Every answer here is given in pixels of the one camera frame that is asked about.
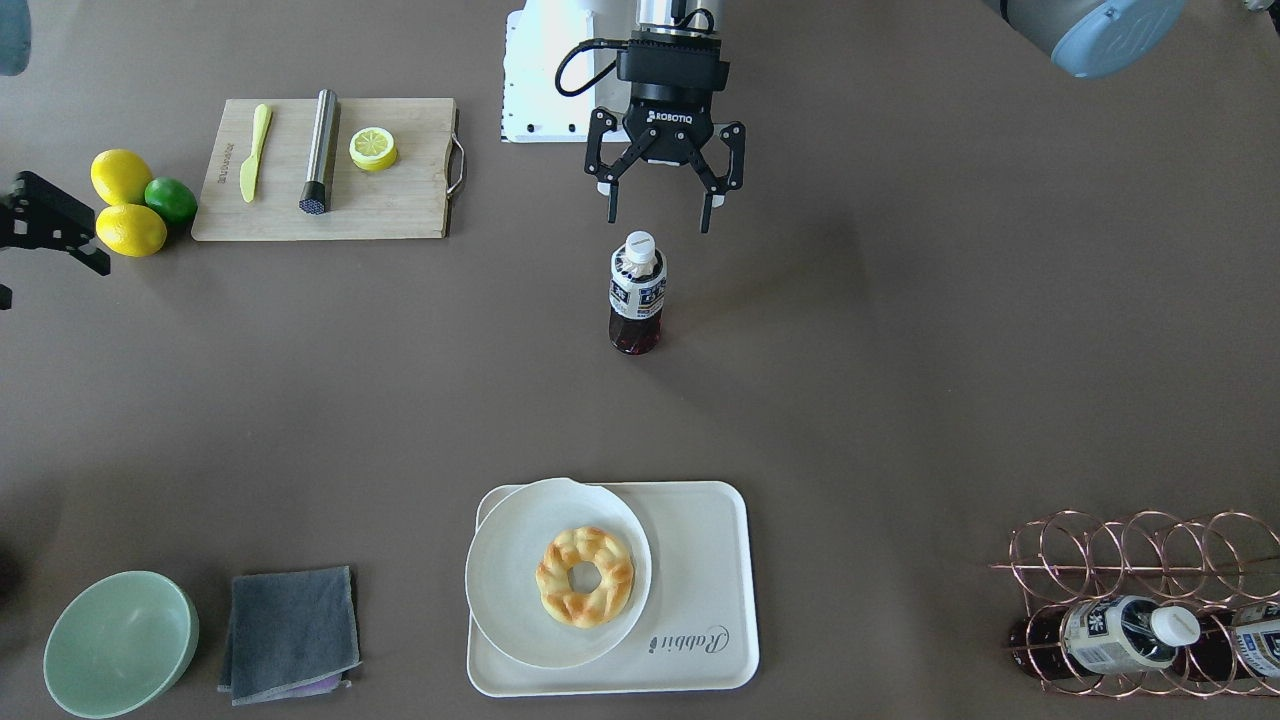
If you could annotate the copper wire bottle rack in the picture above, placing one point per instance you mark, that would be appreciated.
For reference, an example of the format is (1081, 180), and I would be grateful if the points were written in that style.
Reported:
(1220, 561)

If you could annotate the grey folded cloth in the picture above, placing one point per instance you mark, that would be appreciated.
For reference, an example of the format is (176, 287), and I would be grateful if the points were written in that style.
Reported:
(290, 634)

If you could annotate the yellow plastic knife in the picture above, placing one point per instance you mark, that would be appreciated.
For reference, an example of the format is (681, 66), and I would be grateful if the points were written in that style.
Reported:
(249, 171)

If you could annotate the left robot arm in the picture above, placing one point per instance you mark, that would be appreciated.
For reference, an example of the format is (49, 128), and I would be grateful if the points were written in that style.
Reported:
(1087, 39)

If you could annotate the bamboo cutting board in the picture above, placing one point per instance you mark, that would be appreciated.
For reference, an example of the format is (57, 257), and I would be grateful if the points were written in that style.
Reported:
(408, 201)

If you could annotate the green lime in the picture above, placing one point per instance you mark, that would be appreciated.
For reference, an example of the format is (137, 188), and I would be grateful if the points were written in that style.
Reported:
(171, 199)

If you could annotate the steel muddler black tip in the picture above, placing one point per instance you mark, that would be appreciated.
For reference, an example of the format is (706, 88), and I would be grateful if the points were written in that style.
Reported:
(315, 196)

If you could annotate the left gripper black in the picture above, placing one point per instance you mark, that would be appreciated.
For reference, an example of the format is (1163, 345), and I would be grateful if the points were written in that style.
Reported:
(668, 118)

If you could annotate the green bowl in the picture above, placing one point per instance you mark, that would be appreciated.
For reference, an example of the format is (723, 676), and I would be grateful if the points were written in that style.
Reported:
(120, 644)

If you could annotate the white round plate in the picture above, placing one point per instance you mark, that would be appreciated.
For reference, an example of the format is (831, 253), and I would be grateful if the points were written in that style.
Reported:
(500, 572)

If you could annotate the white serving tray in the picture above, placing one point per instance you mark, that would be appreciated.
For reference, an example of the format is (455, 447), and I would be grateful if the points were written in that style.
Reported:
(697, 631)

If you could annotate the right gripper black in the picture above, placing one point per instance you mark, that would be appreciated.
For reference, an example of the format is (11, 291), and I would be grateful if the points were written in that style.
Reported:
(40, 215)

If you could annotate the yellow lemon far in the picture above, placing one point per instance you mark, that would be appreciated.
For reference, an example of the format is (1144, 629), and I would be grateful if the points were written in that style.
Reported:
(120, 177)

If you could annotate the half lemon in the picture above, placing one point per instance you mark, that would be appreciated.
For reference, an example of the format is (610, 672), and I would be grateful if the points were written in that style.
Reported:
(373, 149)

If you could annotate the yellow lemon near board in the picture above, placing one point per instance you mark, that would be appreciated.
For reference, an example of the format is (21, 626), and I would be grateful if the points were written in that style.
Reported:
(131, 230)

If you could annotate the tea bottle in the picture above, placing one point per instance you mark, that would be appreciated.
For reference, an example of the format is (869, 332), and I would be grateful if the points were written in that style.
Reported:
(638, 288)
(1236, 645)
(1114, 636)

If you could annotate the braided ring donut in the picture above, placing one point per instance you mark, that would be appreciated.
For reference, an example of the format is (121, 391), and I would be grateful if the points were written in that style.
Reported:
(585, 577)

